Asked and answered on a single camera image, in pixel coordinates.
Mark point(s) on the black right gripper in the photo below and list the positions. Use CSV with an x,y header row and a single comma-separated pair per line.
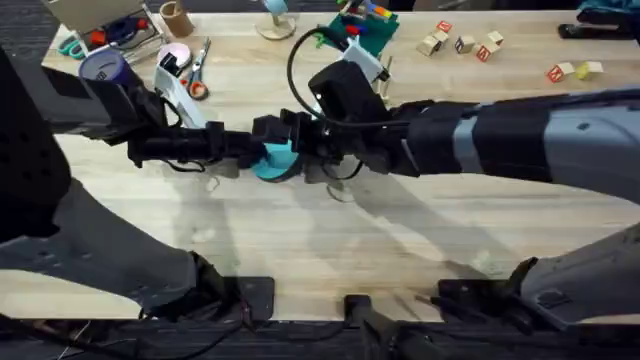
x,y
360,140

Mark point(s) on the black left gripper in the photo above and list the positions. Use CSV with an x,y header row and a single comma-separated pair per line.
x,y
175,145

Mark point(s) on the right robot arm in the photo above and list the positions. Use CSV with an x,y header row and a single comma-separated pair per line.
x,y
575,140

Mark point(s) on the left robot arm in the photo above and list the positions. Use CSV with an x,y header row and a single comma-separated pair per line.
x,y
60,240

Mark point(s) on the black right wrist plate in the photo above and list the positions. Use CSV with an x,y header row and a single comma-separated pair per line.
x,y
345,90

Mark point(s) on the wooden cup stand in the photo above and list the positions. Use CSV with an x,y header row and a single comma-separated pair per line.
x,y
276,27

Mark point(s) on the pink tape roll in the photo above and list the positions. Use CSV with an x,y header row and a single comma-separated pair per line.
x,y
179,51

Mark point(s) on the teal cup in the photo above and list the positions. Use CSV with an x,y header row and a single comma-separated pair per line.
x,y
275,5

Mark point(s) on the green board with blocks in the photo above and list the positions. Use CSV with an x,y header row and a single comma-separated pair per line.
x,y
375,27

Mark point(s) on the cardboard tube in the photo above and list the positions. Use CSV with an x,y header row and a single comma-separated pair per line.
x,y
176,19

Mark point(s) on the wooden toy block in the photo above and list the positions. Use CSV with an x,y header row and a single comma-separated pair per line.
x,y
496,37
430,44
465,44

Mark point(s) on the cardboard box with tools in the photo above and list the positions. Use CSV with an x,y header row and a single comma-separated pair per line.
x,y
100,17

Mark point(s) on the red lettered toy block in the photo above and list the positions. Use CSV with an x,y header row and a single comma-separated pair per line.
x,y
486,52
444,26
560,72

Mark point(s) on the yellow toy block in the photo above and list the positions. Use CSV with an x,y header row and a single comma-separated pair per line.
x,y
590,70

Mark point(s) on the black stapler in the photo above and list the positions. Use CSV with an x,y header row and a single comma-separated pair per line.
x,y
595,30

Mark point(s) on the teal cloth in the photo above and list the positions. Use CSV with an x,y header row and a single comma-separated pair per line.
x,y
610,5

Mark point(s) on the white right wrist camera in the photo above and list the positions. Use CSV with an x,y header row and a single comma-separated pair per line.
x,y
365,57

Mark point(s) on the black rail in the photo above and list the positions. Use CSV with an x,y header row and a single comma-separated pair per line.
x,y
300,342

